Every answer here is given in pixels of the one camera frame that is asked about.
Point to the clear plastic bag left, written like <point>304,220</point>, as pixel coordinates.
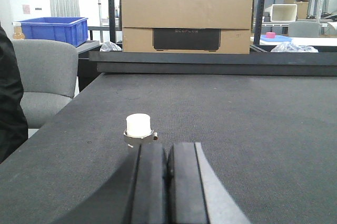
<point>110,46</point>

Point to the blue tray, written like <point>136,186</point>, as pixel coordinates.
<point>278,38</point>

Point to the white open bin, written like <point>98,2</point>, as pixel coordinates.
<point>282,12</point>

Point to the grey office chair background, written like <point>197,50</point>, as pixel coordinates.
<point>304,29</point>

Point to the grey fabric chair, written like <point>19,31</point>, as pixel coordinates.
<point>48,72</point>

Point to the large cardboard box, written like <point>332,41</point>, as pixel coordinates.
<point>187,26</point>

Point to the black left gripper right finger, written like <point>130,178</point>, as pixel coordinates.
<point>196,195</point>

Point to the small cardboard box background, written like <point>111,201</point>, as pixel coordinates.
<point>302,7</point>

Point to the blue plastic crate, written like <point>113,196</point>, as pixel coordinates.
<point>72,30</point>

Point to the clear plastic bag right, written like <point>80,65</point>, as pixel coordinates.
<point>289,47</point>

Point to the metal valve with white cap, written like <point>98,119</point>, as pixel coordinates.
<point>138,130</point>

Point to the black conveyor end rail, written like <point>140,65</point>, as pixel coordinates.
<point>256,63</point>

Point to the person in black clothing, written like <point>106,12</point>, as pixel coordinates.
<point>14,128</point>

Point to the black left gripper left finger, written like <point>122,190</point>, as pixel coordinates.
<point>135,192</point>

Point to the black steel rack post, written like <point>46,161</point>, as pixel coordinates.
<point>111,14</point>

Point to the clear plastic bag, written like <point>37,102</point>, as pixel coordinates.
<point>289,47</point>
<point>110,46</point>

